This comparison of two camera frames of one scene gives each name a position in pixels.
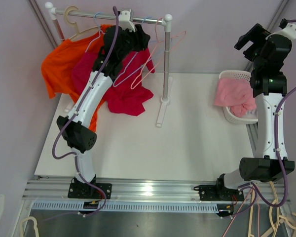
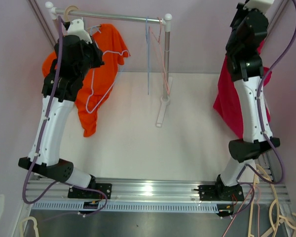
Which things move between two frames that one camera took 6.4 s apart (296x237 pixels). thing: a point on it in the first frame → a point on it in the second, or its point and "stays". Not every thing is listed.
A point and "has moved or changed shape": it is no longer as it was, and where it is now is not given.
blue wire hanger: [132, 59] → [146, 26]
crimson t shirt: [125, 95] → [226, 102]
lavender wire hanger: [99, 33] has moved or changed shape
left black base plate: [85, 191] stays
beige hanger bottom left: [35, 226] stays
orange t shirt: [57, 66] has moved or changed shape
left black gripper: [141, 39] → [97, 53]
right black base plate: [211, 192] stays
